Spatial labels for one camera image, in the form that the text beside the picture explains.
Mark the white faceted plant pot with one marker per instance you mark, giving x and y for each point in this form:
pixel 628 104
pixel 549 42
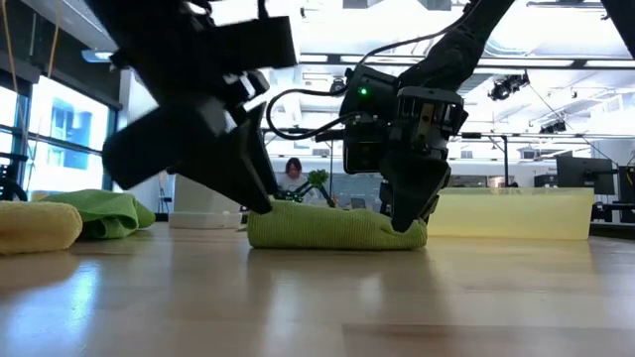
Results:
pixel 203 213

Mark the green microfiber towel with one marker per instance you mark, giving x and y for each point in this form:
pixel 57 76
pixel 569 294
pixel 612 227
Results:
pixel 104 213
pixel 327 228

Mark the ceiling light strip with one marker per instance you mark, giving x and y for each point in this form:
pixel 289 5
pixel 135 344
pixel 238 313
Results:
pixel 96 56

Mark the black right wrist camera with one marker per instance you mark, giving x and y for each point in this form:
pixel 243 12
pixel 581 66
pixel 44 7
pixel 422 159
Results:
pixel 363 154

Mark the black aluminium table frame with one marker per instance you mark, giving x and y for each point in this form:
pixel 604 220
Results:
pixel 615 230

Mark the yellow translucent plastic basket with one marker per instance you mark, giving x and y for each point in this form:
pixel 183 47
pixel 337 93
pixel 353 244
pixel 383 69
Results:
pixel 521 213

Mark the yellow microfiber towel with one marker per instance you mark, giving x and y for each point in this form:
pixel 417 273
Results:
pixel 35 228

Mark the large glass window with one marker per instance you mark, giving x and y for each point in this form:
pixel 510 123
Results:
pixel 69 149

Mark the black track light cluster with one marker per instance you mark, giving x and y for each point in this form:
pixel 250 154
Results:
pixel 506 86
pixel 553 128

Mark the background black robot arm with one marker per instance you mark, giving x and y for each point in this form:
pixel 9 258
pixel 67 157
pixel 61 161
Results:
pixel 317 193

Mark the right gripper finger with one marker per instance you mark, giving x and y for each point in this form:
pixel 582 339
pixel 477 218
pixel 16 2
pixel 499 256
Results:
pixel 414 188
pixel 433 210

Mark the green leafy object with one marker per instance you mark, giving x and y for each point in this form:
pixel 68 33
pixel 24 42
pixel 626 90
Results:
pixel 318 177

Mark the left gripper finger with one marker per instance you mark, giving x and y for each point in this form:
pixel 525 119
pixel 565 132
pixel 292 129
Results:
pixel 260 154
pixel 228 173

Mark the black computer monitor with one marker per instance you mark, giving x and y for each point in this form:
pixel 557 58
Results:
pixel 627 193
pixel 585 176

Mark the person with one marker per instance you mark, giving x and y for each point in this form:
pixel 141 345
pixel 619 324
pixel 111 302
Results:
pixel 293 181

